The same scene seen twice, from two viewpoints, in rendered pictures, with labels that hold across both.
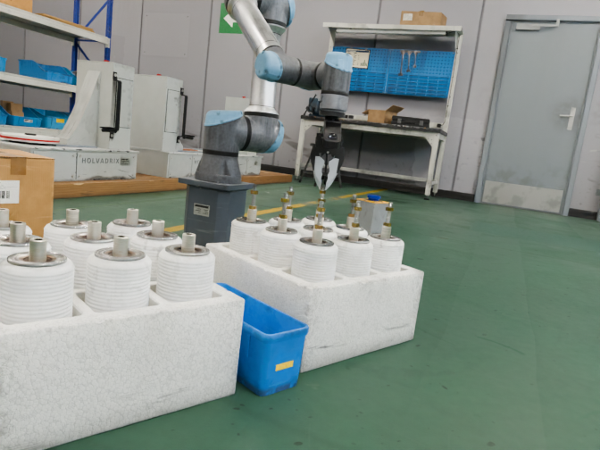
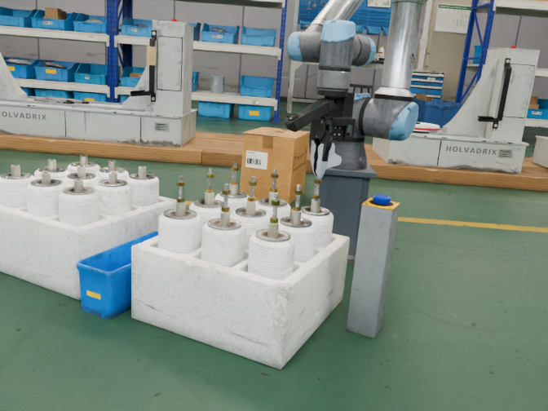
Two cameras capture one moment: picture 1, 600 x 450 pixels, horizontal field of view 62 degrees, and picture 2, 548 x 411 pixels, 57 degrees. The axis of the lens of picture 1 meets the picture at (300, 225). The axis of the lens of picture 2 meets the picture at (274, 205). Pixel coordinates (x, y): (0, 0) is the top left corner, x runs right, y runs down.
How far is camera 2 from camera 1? 1.42 m
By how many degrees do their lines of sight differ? 67
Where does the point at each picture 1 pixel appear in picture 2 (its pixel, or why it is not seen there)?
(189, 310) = (46, 224)
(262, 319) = not seen: hidden behind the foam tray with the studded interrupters
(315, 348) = (143, 303)
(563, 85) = not seen: outside the picture
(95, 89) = (488, 78)
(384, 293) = (220, 288)
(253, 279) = not seen: hidden behind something
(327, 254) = (163, 224)
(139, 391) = (27, 262)
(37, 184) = (280, 156)
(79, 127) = (464, 117)
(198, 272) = (63, 204)
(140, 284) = (37, 201)
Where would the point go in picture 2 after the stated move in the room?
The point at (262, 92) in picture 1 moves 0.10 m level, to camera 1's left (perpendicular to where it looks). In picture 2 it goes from (386, 72) to (368, 70)
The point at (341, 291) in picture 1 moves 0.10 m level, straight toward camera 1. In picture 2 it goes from (162, 262) to (115, 262)
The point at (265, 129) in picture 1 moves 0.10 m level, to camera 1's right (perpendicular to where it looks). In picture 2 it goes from (380, 112) to (399, 117)
